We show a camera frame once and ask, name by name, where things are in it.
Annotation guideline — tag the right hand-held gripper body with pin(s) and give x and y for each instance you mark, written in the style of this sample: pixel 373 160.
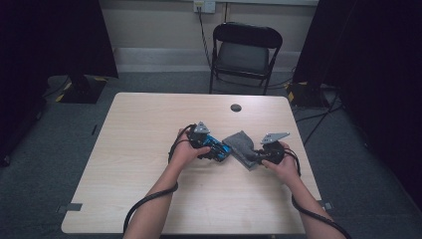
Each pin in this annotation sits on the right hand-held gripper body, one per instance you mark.
pixel 274 151

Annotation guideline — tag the grey cloth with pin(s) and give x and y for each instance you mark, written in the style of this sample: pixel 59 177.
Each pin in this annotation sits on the grey cloth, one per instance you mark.
pixel 242 149

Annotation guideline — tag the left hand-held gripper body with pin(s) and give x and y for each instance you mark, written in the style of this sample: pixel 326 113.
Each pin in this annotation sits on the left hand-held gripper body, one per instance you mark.
pixel 199 137

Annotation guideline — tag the white wall socket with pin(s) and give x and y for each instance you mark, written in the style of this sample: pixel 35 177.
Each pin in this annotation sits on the white wall socket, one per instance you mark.
pixel 204 6

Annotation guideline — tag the black folding chair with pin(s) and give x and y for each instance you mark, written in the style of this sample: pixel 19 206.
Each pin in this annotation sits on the black folding chair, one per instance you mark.
pixel 245 53

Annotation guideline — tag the blue toy car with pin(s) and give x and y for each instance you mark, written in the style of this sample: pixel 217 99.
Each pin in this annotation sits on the blue toy car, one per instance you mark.
pixel 217 149

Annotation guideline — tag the dark curtain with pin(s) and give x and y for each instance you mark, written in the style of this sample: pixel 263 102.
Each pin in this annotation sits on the dark curtain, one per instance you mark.
pixel 371 66
pixel 40 49

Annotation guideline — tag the person's left hand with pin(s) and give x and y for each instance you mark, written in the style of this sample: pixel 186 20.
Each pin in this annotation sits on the person's left hand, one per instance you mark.
pixel 185 156

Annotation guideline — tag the black stand base yellow tape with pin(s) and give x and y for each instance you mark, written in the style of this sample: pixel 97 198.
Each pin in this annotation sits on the black stand base yellow tape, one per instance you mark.
pixel 307 94

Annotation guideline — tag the person's right hand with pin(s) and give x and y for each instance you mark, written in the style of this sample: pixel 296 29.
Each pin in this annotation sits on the person's right hand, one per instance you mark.
pixel 285 169

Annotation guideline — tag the grey tape strip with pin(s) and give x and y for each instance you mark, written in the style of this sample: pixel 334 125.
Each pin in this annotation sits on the grey tape strip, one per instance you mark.
pixel 71 207
pixel 328 205

